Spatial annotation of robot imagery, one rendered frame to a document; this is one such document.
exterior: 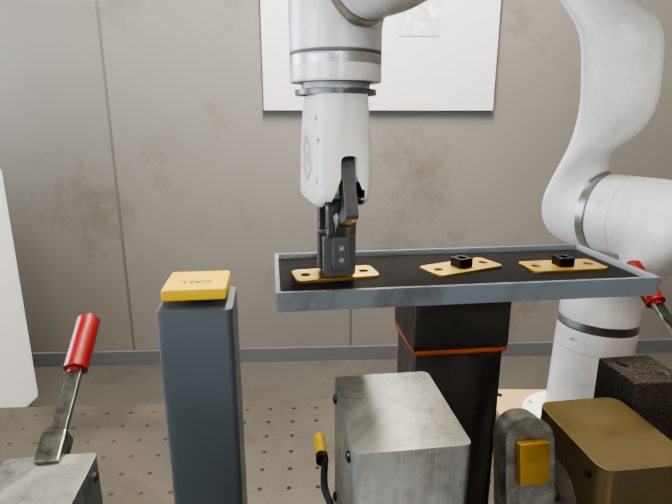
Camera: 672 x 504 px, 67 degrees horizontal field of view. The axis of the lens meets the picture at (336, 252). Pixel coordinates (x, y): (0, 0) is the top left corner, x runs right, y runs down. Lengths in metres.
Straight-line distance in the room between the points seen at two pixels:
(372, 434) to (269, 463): 0.67
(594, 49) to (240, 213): 2.15
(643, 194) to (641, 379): 0.37
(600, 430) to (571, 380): 0.46
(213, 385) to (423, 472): 0.24
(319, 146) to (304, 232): 2.27
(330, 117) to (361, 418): 0.24
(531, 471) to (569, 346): 0.51
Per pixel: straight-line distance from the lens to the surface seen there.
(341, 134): 0.44
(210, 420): 0.54
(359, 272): 0.51
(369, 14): 0.44
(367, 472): 0.35
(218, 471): 0.58
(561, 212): 0.87
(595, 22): 0.80
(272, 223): 2.70
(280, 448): 1.06
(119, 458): 1.10
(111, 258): 2.93
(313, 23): 0.46
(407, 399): 0.40
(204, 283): 0.51
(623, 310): 0.87
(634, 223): 0.81
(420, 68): 2.68
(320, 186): 0.44
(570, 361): 0.90
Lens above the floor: 1.31
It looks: 15 degrees down
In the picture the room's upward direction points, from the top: straight up
